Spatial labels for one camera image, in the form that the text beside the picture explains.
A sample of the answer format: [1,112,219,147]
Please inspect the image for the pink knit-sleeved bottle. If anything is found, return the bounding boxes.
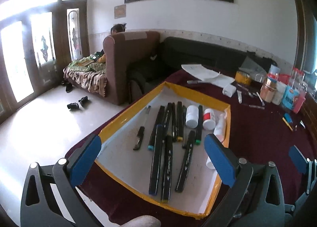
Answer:
[293,78,308,114]

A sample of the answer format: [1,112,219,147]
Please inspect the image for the red-label white bottle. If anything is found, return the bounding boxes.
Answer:
[202,108,216,130]

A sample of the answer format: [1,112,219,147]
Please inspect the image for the gold tape roll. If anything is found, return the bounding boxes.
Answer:
[235,71,252,86]

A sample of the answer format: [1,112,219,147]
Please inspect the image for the white pill bottle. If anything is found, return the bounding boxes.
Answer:
[186,105,199,128]

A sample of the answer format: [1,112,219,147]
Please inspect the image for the clear plastic bag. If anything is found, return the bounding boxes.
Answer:
[239,56,268,81]

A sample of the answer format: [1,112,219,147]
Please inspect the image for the pile of black marker pens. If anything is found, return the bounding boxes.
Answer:
[148,102,204,204]

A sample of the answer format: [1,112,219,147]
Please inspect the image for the black sofa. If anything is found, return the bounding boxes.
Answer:
[126,36,278,94]

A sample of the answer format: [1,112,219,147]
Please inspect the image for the clear toothpick holder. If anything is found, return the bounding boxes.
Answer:
[267,64,281,82]

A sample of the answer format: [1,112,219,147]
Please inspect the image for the patterned blanket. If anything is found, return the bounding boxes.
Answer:
[63,54,108,97]

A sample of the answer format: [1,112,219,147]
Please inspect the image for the white tray with yellow rim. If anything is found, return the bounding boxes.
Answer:
[95,81,231,220]

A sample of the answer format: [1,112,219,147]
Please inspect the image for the white labelled plastic jar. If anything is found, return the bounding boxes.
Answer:
[272,81,287,106]

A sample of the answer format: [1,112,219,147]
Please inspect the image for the white charger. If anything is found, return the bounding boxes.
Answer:
[222,85,237,97]

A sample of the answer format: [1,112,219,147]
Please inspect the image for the person's beige clothing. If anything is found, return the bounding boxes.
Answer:
[109,215,161,227]

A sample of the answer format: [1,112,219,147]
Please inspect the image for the maroon tablecloth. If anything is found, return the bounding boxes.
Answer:
[64,69,317,227]

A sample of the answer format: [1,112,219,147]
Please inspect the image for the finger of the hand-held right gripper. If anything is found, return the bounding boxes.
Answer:
[288,145,317,191]

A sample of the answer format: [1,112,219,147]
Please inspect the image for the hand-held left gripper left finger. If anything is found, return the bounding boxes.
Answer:
[20,134,111,227]

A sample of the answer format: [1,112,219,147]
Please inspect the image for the black-handled craft knife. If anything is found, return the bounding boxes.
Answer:
[133,105,152,151]

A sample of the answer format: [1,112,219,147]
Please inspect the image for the grey pen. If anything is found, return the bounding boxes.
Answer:
[241,103,265,109]
[236,84,258,97]

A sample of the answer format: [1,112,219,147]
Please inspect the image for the wooden glass door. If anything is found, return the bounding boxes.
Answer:
[0,0,90,116]

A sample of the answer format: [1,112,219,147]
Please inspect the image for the red bag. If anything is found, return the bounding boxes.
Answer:
[279,73,293,85]

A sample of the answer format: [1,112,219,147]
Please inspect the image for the small wall plaque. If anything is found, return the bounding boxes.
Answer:
[114,4,127,19]

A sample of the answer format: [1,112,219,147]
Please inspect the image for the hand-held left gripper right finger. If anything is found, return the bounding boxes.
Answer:
[201,134,286,227]

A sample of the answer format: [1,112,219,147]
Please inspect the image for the white paper sheets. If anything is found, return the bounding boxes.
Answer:
[181,64,236,87]

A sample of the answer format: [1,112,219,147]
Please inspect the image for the brown armchair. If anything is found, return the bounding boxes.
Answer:
[103,31,161,106]

